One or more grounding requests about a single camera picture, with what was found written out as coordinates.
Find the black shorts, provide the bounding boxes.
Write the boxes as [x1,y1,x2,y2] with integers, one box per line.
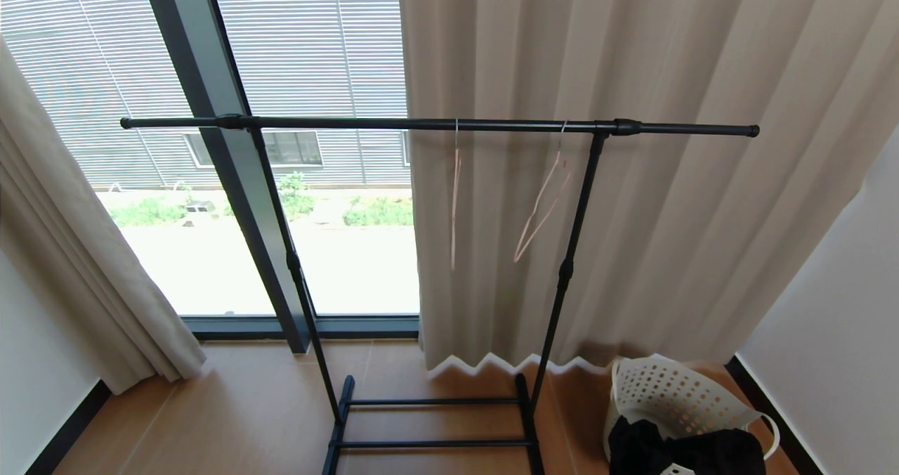
[666,427,767,475]

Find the pink clothes hanger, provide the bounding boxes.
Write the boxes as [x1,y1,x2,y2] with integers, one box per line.
[512,121,574,264]
[449,118,464,273]

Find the black clothes rack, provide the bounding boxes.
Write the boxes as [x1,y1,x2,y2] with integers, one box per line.
[119,115,761,475]

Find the white laundry basket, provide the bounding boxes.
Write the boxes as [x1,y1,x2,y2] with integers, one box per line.
[602,353,781,475]

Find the beige curtain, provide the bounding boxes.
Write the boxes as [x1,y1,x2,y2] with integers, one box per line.
[0,36,207,396]
[396,0,899,376]

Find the window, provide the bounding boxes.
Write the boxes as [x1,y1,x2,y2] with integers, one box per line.
[0,0,421,354]

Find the black garment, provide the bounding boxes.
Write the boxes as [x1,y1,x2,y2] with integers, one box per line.
[607,415,676,475]

